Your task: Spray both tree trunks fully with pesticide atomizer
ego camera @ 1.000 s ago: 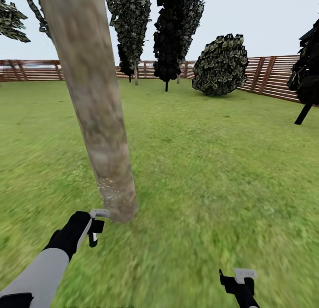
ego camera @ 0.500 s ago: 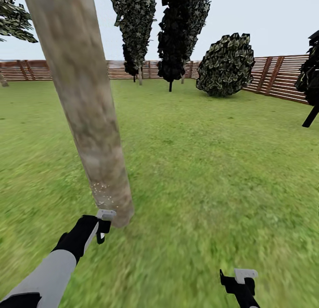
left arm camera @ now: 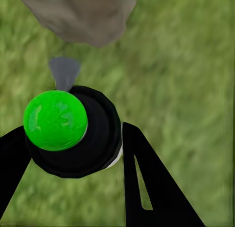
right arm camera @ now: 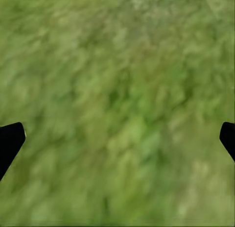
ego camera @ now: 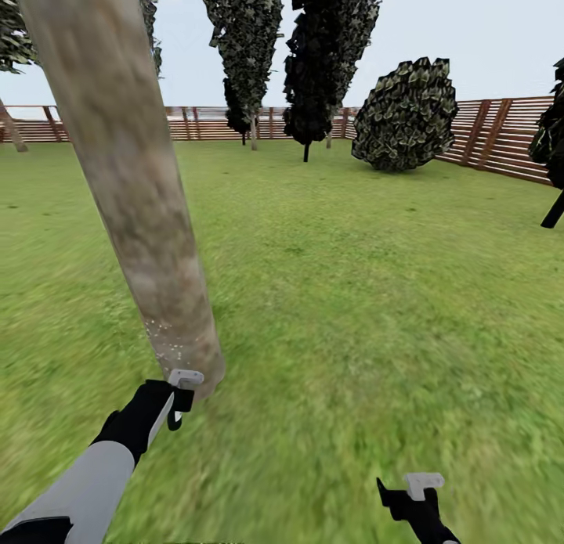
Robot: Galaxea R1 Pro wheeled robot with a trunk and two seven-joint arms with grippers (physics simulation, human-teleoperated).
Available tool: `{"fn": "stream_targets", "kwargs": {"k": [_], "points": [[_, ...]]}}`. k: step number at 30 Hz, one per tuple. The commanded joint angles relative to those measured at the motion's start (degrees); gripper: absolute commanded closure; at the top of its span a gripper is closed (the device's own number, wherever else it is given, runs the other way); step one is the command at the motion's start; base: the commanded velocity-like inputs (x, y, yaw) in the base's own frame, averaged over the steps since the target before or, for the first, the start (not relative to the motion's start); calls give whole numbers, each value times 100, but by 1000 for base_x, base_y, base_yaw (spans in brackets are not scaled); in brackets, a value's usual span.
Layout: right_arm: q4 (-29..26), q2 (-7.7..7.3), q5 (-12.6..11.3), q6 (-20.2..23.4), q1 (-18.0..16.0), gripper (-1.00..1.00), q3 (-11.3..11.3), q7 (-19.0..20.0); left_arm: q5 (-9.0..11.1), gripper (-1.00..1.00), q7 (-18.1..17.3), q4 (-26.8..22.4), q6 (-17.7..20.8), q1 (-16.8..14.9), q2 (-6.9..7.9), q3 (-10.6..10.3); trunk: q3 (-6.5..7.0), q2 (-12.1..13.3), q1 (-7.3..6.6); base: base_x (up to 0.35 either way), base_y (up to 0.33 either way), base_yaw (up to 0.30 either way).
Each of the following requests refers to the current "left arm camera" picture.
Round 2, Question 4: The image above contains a pesticide atomizer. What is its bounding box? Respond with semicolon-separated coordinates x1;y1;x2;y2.
23;57;123;178

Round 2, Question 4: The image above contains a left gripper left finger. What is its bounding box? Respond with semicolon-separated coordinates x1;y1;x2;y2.
0;126;31;219

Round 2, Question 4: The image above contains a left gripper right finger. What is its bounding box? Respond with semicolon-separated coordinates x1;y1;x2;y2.
122;123;205;227

